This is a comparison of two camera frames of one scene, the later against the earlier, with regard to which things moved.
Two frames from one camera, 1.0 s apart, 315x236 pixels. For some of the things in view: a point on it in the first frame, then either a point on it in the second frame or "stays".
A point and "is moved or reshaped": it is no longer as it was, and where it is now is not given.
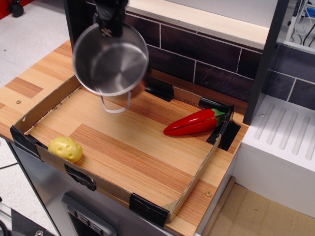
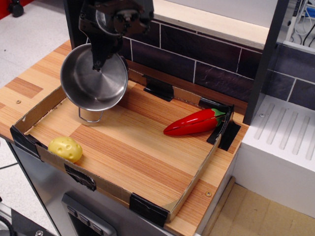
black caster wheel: (15, 8) stays
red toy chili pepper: (198, 122) stays
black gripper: (112, 12) → (110, 20)
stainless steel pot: (111, 67) is moved or reshaped
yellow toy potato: (66, 147) stays
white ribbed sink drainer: (276, 156) stays
